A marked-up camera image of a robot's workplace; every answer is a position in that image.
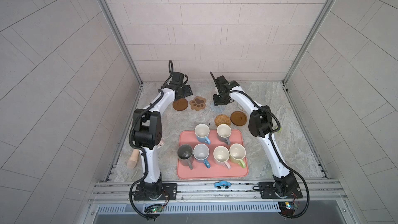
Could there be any brown wooden round coaster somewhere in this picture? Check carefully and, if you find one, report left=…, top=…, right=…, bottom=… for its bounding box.
left=230, top=111, right=248, bottom=126
left=173, top=99, right=189, bottom=111

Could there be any blue knitted round coaster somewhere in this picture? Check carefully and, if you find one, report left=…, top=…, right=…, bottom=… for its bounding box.
left=210, top=102, right=226, bottom=114

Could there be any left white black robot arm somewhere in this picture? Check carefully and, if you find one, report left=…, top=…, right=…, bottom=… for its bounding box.
left=129, top=72, right=193, bottom=200

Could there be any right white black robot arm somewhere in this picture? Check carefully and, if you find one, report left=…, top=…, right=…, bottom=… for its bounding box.
left=212, top=76, right=310, bottom=219

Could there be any woven rattan round coaster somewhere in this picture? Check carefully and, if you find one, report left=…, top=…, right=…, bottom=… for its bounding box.
left=215, top=115, right=232, bottom=127

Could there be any cork paw print coaster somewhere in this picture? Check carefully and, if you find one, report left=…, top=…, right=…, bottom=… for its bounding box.
left=189, top=96, right=206, bottom=111

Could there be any dark grey mug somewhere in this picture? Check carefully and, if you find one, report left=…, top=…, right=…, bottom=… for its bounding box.
left=177, top=144, right=194, bottom=170

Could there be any pink rectangular tray mat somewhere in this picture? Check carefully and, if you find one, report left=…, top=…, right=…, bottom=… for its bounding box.
left=176, top=129, right=249, bottom=179

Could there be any small blue toy car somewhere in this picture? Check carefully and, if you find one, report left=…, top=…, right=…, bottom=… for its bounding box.
left=214, top=180, right=231, bottom=189

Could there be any beige wooden cylinder object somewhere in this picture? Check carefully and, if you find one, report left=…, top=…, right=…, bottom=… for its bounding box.
left=127, top=149, right=140, bottom=169

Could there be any right circuit board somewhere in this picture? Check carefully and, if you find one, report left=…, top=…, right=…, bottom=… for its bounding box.
left=278, top=202, right=299, bottom=217

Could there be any circuit board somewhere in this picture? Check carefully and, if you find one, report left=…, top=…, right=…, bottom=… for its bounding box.
left=145, top=204, right=164, bottom=214
left=278, top=202, right=299, bottom=217

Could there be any left circuit board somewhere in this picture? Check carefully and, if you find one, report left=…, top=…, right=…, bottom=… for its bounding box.
left=145, top=204, right=164, bottom=214

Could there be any white mug blue handle rear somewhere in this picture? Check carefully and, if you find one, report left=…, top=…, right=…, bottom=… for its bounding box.
left=194, top=123, right=211, bottom=145

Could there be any white mug green handle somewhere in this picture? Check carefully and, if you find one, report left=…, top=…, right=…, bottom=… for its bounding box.
left=229, top=144, right=246, bottom=168

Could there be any white mug pink handle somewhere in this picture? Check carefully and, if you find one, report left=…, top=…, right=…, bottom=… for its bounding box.
left=213, top=146, right=231, bottom=170

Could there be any grey mug blue handle front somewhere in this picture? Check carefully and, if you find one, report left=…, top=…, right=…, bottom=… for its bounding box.
left=193, top=143, right=210, bottom=169

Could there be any aluminium mounting rail frame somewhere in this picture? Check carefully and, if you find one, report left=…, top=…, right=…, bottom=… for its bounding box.
left=88, top=178, right=348, bottom=207

